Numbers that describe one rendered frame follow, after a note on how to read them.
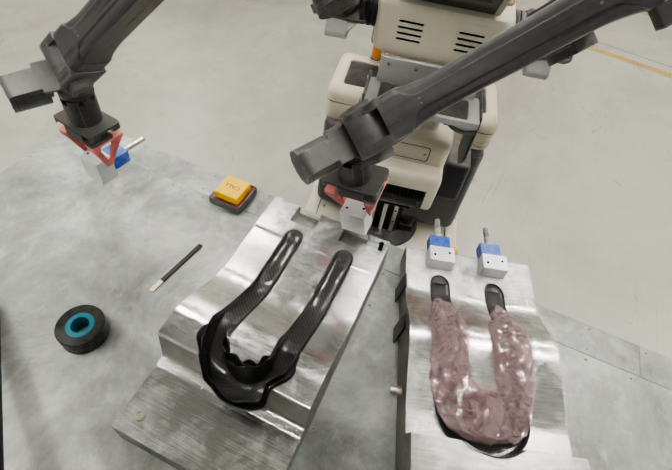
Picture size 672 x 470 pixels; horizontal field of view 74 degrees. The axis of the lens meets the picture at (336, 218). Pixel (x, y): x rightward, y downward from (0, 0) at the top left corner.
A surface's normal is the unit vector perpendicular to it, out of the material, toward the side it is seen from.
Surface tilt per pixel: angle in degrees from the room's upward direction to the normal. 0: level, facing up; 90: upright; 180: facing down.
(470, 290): 0
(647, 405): 0
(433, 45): 98
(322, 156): 41
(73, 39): 70
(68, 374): 0
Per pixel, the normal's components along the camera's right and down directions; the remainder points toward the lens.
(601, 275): 0.11, -0.65
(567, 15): -0.41, 0.34
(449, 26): -0.22, 0.81
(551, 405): 0.07, -0.44
